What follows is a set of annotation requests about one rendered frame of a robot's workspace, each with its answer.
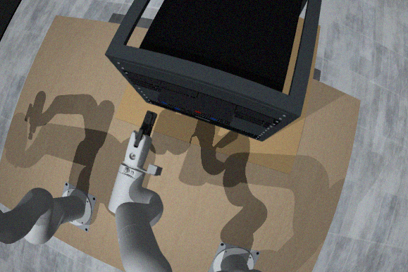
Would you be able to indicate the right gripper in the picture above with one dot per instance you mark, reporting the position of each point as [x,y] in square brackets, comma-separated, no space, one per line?
[140,142]

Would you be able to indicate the tan flat board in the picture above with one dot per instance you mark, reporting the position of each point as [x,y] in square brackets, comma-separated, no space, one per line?
[277,152]

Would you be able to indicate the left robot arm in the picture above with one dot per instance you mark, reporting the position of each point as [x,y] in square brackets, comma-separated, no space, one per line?
[38,215]

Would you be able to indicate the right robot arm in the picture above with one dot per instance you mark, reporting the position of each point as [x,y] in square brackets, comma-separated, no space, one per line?
[137,209]

